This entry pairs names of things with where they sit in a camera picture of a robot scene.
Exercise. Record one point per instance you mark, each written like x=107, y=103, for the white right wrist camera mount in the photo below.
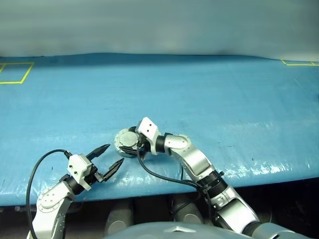
x=148, y=127

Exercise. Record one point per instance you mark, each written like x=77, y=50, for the blue plastic table cover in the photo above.
x=159, y=94

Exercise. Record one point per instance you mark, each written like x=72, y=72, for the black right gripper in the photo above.
x=142, y=144

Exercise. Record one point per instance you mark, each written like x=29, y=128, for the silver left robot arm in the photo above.
x=49, y=199

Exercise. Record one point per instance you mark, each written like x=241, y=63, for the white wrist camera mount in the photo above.
x=78, y=166
x=148, y=127

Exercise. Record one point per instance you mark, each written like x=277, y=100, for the silver ribbed round motor housing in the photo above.
x=125, y=140

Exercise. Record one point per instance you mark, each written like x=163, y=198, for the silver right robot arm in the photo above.
x=197, y=159

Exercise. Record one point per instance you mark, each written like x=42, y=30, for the grey-blue robot torso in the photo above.
x=159, y=231

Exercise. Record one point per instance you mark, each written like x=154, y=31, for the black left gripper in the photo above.
x=96, y=175

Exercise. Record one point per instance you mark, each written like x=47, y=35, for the grey rounded cylinder shape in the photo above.
x=187, y=209
x=119, y=217

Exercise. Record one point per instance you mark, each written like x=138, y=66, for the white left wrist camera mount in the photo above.
x=78, y=166

